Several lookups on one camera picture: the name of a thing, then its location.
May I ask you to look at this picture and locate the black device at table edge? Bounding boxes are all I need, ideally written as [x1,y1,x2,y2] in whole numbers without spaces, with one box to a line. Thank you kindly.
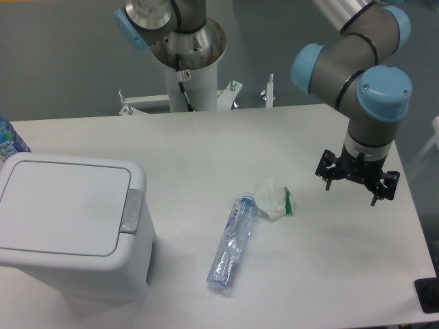
[414,277,438,314]

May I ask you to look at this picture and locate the empty clear plastic bottle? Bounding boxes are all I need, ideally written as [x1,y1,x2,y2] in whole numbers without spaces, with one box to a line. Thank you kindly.
[206,193,258,291]

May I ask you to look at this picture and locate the grey lid push button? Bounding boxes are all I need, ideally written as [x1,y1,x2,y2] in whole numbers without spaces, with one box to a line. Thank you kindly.
[119,189,144,234]

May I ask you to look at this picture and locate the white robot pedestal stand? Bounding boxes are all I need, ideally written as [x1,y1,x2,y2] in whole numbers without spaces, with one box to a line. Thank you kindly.
[117,19,277,117]

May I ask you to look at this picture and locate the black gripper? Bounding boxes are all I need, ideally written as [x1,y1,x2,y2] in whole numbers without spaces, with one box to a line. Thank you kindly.
[315,144,401,206]

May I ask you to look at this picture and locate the black cable on pedestal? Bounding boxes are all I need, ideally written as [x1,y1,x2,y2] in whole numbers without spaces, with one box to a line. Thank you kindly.
[174,52,195,112]

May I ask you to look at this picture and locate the white trash can lid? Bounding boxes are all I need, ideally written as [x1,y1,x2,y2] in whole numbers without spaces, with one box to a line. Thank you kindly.
[1,160,130,256]

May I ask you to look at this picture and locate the crumpled white green wrapper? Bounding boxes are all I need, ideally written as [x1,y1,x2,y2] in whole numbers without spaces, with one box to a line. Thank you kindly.
[254,178,294,222]

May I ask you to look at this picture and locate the blue labelled bottle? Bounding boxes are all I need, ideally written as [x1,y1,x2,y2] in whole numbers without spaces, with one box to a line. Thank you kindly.
[1,117,31,162]

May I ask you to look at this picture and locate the white trash can body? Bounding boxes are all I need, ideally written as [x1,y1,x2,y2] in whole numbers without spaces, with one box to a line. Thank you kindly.
[1,153,157,300]

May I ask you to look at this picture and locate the white frame at right edge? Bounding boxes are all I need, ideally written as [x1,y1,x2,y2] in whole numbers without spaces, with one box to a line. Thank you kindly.
[406,117,438,182]

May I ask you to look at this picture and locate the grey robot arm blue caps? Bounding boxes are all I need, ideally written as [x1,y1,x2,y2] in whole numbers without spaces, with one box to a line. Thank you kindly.
[114,1,412,201]

